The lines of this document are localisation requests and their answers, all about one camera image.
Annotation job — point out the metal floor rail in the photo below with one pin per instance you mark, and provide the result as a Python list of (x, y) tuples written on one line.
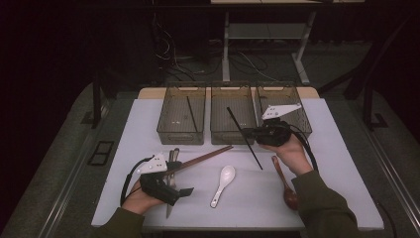
[(61, 198), (401, 185)]

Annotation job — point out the black chopstick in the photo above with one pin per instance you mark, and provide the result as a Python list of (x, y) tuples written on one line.
[(191, 114), (254, 155)]

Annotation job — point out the translucent brown plastic bin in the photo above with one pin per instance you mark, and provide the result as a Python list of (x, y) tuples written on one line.
[(279, 94), (175, 115), (221, 112)]

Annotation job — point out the brown wooden chopstick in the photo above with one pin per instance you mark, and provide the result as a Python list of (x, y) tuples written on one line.
[(214, 153)]

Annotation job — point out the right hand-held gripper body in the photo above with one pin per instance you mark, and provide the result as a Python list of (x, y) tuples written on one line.
[(274, 134)]

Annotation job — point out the white metal desk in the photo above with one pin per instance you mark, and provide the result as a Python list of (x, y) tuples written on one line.
[(225, 49)]

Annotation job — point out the white ceramic spoon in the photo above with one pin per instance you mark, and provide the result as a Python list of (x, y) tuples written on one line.
[(228, 174)]

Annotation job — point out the person's right hand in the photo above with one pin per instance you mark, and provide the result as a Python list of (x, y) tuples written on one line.
[(294, 155)]

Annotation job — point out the brown wooden spoon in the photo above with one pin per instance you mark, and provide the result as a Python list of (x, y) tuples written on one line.
[(280, 173)]

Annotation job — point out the silver metal knife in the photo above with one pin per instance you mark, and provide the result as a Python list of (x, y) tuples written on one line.
[(169, 210)]

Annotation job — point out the black metal stand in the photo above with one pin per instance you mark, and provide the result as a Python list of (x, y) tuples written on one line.
[(368, 105), (96, 99)]

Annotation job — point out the person's left hand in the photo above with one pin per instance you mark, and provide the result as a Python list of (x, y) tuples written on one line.
[(140, 203)]

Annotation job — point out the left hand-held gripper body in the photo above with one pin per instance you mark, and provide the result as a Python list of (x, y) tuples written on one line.
[(158, 190)]

